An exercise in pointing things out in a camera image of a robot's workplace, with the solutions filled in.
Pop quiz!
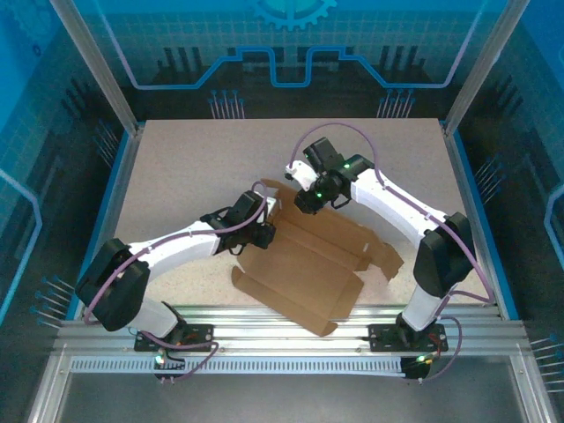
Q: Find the slotted grey cable duct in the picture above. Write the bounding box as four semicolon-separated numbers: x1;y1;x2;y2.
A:
70;356;409;376

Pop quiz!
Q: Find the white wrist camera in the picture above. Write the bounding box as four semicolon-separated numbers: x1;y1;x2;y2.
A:
263;196;283;221
284;160;318;193

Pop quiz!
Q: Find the aluminium mounting rail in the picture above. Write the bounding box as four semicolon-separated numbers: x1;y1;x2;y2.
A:
55;303;530;353

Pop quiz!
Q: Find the blue table side trim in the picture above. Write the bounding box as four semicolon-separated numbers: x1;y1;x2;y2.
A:
65;131;133;321
451;131;520;321

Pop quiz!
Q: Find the grey metal bottom plate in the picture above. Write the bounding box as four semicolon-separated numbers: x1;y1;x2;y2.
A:
56;374;530;423

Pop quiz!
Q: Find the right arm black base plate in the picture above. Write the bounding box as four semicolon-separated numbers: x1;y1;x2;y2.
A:
367;323;449;353

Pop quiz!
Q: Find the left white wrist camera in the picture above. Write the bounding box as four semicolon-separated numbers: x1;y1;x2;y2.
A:
263;196;283;221

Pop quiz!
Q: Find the brown cardboard box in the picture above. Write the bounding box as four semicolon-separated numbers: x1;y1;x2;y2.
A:
231;178;405;339

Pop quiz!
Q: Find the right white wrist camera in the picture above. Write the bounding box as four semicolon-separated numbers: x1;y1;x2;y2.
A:
284;160;318;193

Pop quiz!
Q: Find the aluminium frame post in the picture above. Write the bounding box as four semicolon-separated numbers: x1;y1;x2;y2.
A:
48;0;145;136
442;0;532;136

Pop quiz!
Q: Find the aluminium table side rail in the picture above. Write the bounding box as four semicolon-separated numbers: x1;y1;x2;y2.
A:
442;125;506;321
78;125;145;321

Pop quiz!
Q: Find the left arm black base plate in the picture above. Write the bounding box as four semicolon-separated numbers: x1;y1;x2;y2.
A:
134;323;217;353

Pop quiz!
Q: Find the black connector board with LED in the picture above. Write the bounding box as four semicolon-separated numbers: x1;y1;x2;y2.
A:
152;350;189;384
403;352;442;384

